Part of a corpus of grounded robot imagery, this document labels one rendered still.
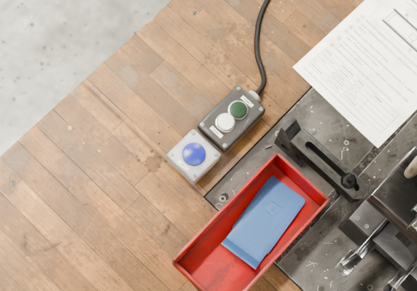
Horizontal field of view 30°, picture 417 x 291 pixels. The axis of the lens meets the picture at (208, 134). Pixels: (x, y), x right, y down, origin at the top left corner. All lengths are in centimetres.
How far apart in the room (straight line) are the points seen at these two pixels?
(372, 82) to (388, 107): 5
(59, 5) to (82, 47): 16
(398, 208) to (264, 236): 28
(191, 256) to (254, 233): 11
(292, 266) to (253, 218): 10
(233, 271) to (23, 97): 122
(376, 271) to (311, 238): 12
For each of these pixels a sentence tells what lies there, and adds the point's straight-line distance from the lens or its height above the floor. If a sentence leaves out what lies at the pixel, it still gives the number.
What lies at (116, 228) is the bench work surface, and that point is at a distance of 132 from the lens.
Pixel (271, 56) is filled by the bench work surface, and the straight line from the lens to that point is 143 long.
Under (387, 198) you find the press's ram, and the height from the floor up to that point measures 114.
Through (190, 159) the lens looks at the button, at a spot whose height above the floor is 94.
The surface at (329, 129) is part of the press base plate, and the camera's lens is 140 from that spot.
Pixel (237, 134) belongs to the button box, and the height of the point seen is 93.
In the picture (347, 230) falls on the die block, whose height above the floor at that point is 93.
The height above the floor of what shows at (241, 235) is 91.
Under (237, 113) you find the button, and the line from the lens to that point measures 134.
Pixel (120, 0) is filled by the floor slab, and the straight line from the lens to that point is 247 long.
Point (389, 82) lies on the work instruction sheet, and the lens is 145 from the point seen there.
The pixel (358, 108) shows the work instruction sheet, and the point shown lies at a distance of 142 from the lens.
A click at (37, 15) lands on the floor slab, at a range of 247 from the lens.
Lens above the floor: 220
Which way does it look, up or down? 73 degrees down
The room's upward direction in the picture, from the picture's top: 11 degrees clockwise
